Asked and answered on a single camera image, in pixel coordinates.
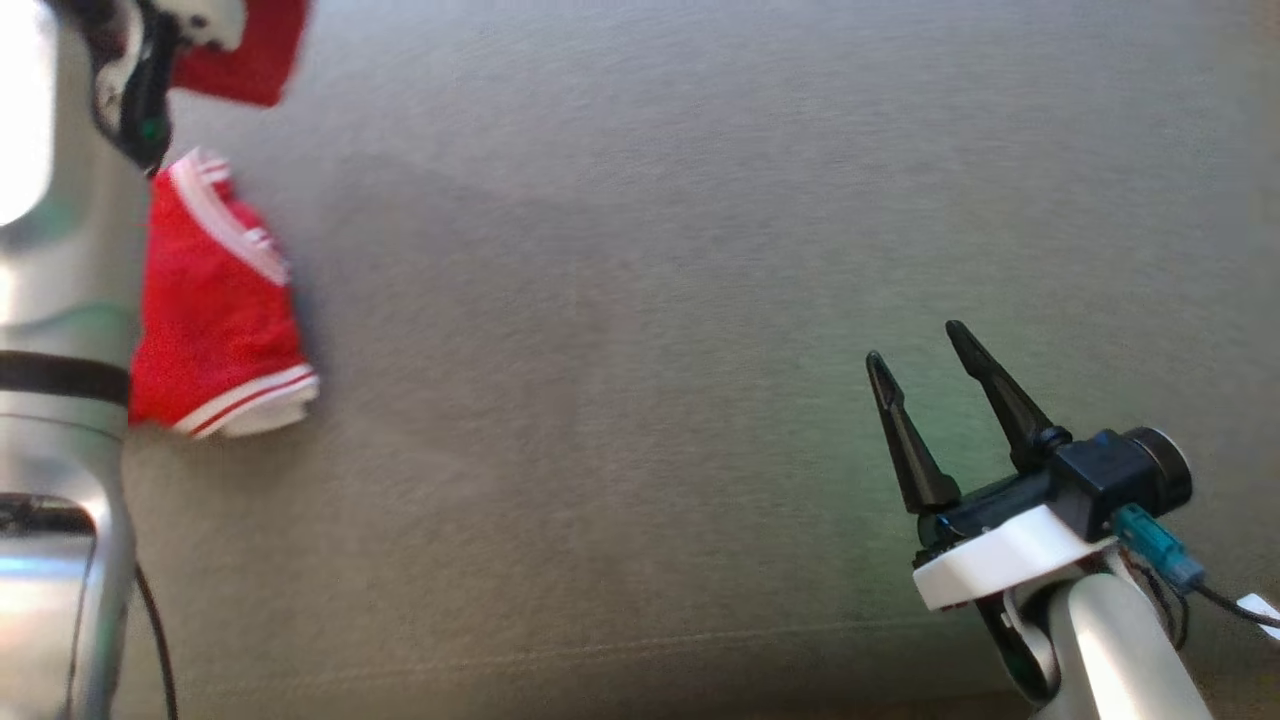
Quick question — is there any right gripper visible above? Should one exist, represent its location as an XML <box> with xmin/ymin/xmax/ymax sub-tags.
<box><xmin>865</xmin><ymin>320</ymin><xmax>1117</xmax><ymax>613</ymax></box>

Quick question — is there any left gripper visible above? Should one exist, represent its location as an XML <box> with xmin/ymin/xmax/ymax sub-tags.
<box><xmin>60</xmin><ymin>0</ymin><xmax>247</xmax><ymax>174</ymax></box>

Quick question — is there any red basketball jersey white trim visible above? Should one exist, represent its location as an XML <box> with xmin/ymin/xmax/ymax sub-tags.
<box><xmin>128</xmin><ymin>0</ymin><xmax>321</xmax><ymax>441</ymax></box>

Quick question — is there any teal cable connector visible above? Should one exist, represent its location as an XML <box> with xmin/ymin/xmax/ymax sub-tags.
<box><xmin>1112</xmin><ymin>503</ymin><xmax>1208</xmax><ymax>593</ymax></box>

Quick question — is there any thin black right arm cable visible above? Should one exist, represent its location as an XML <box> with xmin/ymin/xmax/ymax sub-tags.
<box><xmin>1150</xmin><ymin>560</ymin><xmax>1280</xmax><ymax>646</ymax></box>

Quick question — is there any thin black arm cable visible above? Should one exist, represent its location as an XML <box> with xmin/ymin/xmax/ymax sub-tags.
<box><xmin>133</xmin><ymin>563</ymin><xmax>181</xmax><ymax>720</ymax></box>
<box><xmin>1150</xmin><ymin>560</ymin><xmax>1280</xmax><ymax>646</ymax></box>

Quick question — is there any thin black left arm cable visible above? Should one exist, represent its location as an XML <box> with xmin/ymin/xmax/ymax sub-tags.
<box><xmin>133</xmin><ymin>563</ymin><xmax>181</xmax><ymax>720</ymax></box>

